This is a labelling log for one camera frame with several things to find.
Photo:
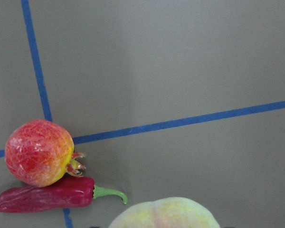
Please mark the red chili pepper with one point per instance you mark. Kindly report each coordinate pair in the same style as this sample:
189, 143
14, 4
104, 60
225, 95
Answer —
68, 192

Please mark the red yellow pomegranate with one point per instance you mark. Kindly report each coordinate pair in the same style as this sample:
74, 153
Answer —
41, 152

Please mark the yellow pink peach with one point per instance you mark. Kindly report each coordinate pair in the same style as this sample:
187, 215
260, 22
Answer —
172, 212

